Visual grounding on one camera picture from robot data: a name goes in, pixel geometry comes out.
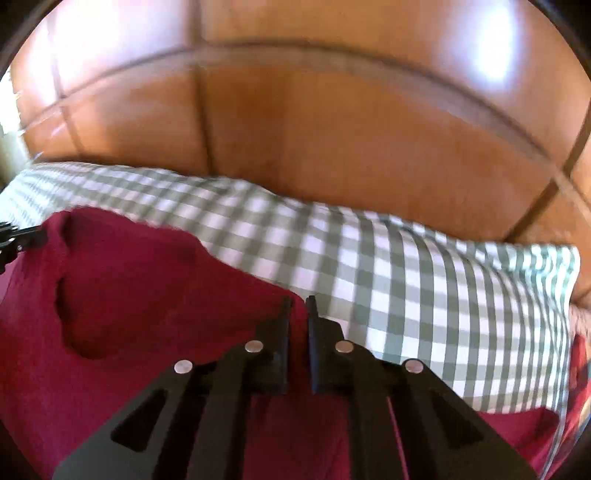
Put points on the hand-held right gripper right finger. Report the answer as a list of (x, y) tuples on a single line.
[(316, 344)]

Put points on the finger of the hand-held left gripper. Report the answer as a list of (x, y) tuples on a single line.
[(23, 237)]

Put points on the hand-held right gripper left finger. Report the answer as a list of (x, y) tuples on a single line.
[(280, 341)]

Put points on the dark red garment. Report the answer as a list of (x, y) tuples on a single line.
[(147, 300)]

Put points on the green checked bed sheet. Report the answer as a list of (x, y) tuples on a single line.
[(415, 300)]

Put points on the wooden panelled wardrobe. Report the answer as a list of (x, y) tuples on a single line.
[(323, 115)]

